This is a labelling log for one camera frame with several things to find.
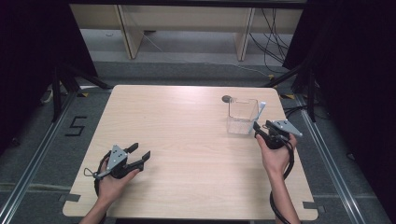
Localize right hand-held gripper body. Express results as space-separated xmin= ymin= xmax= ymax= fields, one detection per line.
xmin=261 ymin=119 xmax=304 ymax=151

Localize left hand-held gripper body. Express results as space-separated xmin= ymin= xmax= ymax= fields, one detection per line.
xmin=92 ymin=144 xmax=140 ymax=180

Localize light blue toothbrush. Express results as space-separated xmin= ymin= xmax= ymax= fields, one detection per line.
xmin=247 ymin=100 xmax=267 ymax=134

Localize clear plastic container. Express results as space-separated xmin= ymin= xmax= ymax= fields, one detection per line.
xmin=226 ymin=97 xmax=260 ymax=136

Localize person's left hand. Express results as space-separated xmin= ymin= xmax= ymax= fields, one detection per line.
xmin=97 ymin=160 xmax=142 ymax=207

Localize person's right hand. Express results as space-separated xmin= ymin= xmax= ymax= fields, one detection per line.
xmin=255 ymin=133 xmax=299 ymax=177

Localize black metal stand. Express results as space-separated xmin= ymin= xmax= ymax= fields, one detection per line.
xmin=261 ymin=60 xmax=318 ymax=123
xmin=50 ymin=63 xmax=114 ymax=123

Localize grey tape piece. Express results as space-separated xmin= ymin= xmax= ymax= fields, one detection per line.
xmin=58 ymin=192 xmax=82 ymax=203
xmin=302 ymin=201 xmax=325 ymax=215

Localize black curtain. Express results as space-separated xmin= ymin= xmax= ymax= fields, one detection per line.
xmin=281 ymin=0 xmax=396 ymax=224
xmin=0 ymin=0 xmax=99 ymax=157

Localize beige wooden bench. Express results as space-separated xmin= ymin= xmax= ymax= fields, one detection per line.
xmin=68 ymin=3 xmax=304 ymax=62

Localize thin wire loop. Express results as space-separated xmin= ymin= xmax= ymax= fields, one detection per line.
xmin=82 ymin=167 xmax=97 ymax=179

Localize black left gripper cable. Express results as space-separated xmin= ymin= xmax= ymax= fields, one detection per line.
xmin=93 ymin=150 xmax=112 ymax=224

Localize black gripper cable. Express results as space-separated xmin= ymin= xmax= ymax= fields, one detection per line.
xmin=268 ymin=139 xmax=296 ymax=224
xmin=93 ymin=150 xmax=112 ymax=224

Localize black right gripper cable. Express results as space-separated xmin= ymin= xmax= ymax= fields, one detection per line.
xmin=268 ymin=139 xmax=296 ymax=224

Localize aluminium floor rail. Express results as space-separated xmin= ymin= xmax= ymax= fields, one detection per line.
xmin=293 ymin=92 xmax=367 ymax=224
xmin=0 ymin=91 xmax=78 ymax=224

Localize bundle of black cables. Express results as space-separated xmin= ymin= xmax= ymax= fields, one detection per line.
xmin=248 ymin=7 xmax=294 ymax=75

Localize thick white cable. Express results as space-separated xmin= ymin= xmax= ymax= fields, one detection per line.
xmin=39 ymin=88 xmax=55 ymax=105

